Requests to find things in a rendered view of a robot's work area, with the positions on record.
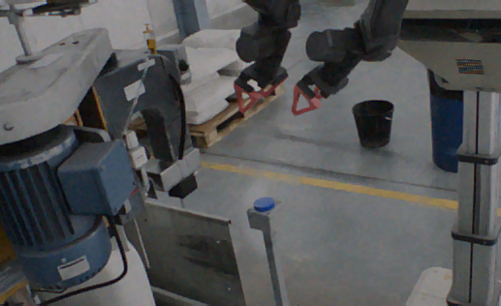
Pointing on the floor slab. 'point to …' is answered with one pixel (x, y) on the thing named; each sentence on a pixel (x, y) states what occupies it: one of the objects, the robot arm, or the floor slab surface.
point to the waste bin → (447, 123)
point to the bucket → (373, 122)
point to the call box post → (275, 267)
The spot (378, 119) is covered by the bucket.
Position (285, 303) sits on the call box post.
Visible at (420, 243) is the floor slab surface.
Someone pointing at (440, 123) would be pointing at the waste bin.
